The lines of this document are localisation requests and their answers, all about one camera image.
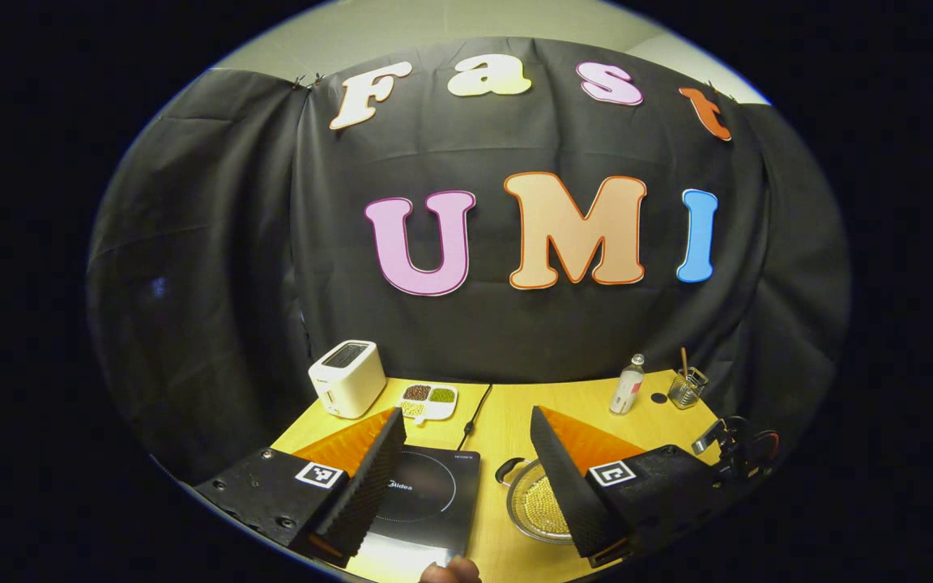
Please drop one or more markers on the black induction cooktop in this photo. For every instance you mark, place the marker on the black induction cooktop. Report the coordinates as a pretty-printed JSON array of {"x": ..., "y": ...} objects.
[{"x": 434, "y": 502}]

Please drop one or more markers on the heap of green mung beans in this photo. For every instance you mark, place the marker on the heap of green mung beans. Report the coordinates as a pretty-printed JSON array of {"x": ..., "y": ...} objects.
[{"x": 442, "y": 395}]

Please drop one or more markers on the white toaster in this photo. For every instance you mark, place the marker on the white toaster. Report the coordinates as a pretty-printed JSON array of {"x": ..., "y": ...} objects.
[{"x": 345, "y": 385}]

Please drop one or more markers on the stainless steel pot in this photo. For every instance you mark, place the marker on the stainless steel pot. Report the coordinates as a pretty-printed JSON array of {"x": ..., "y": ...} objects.
[{"x": 517, "y": 498}]

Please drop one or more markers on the small clear plastic bottle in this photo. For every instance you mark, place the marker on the small clear plastic bottle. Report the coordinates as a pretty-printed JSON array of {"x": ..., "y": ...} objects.
[{"x": 627, "y": 389}]

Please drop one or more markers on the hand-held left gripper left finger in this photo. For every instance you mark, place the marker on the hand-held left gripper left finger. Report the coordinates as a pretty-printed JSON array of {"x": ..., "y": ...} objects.
[{"x": 365, "y": 494}]

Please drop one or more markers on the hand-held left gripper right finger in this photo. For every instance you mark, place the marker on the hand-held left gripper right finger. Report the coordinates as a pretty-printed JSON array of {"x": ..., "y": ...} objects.
[{"x": 568, "y": 494}]

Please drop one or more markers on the black clamp stand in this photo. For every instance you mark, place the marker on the black clamp stand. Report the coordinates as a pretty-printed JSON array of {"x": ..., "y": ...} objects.
[{"x": 738, "y": 449}]

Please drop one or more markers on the small heap of soybeans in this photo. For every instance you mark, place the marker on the small heap of soybeans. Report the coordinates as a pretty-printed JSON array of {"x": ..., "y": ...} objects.
[{"x": 412, "y": 409}]

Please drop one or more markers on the pile of yellow soybeans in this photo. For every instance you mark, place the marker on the pile of yellow soybeans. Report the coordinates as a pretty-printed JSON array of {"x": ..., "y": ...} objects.
[{"x": 543, "y": 506}]

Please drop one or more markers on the white divided dish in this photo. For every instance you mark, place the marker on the white divided dish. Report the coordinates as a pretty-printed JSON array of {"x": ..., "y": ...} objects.
[{"x": 440, "y": 409}]

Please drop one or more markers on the clear glass holder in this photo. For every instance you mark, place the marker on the clear glass holder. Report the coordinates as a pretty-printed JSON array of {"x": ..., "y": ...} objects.
[{"x": 683, "y": 393}]

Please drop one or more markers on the brown wooden stick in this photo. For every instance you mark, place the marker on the brown wooden stick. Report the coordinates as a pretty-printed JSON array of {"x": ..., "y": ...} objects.
[{"x": 684, "y": 360}]

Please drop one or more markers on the heap of dark red beans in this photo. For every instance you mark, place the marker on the heap of dark red beans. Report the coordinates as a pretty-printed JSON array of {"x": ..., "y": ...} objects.
[{"x": 417, "y": 393}]

